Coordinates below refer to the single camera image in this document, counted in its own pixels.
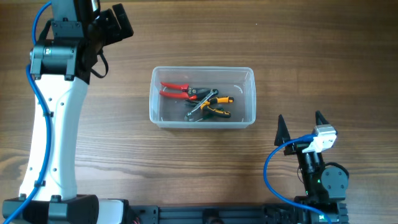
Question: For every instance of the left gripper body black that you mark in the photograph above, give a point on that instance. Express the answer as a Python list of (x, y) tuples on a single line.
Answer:
[(104, 28)]

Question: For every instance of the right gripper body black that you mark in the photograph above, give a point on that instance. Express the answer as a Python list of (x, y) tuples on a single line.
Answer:
[(295, 148)]

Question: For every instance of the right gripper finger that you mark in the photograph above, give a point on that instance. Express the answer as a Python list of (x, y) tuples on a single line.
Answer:
[(282, 134), (320, 119)]

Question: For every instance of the green handled screwdriver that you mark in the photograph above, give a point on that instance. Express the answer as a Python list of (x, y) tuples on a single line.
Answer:
[(207, 115)]

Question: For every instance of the silver socket wrench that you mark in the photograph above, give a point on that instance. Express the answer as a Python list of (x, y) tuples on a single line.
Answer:
[(208, 96)]

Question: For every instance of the orange black pliers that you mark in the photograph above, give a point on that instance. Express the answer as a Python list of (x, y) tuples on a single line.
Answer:
[(212, 106)]

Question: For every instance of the red handled pruning shears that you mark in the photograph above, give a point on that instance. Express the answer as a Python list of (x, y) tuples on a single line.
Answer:
[(179, 91)]

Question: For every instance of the black red screwdriver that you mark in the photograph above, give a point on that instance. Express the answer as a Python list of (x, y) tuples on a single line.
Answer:
[(198, 95)]

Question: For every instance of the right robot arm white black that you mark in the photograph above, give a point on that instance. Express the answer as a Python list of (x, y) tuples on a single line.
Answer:
[(325, 183)]

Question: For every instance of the clear plastic container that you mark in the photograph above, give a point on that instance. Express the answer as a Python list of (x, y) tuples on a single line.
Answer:
[(237, 82)]

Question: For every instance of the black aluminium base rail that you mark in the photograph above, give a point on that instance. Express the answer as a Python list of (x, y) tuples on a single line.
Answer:
[(259, 214)]

